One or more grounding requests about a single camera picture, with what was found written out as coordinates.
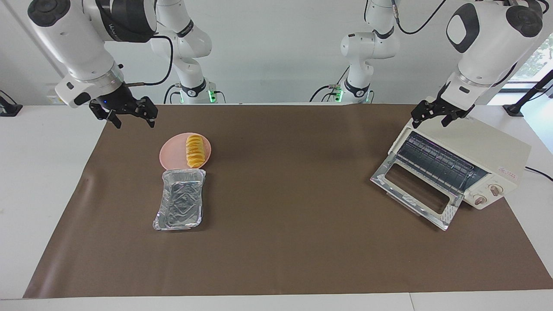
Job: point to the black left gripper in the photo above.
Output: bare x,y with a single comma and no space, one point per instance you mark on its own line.
440,108

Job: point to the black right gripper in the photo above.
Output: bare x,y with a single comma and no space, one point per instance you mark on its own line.
123,101

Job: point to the yellow ridged bread loaf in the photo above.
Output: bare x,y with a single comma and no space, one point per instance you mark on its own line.
194,151

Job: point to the aluminium foil tray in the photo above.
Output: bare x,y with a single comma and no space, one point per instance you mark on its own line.
179,203

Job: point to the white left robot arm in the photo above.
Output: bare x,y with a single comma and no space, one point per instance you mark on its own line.
488,52

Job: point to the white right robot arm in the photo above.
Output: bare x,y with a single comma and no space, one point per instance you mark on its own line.
73,43

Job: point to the cream toaster oven body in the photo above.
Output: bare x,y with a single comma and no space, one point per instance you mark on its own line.
488,151

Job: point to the glass toaster oven door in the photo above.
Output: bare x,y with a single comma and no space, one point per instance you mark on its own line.
389,170

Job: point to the small cream oven knob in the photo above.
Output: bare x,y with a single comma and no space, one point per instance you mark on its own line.
479,200

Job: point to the large cream oven knob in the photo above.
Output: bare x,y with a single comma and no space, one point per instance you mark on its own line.
496,190

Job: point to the pink round plate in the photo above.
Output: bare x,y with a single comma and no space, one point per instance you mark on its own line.
173,155

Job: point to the black desk clamp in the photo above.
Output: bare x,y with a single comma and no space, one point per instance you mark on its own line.
8,108

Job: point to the brown table mat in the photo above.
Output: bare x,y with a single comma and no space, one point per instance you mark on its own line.
276,250

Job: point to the white wall socket box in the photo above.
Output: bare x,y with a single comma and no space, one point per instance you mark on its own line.
54,97

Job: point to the black desk mount stand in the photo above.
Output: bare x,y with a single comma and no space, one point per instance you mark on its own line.
525,97

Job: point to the window with white frame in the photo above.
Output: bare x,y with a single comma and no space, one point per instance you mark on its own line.
538,60

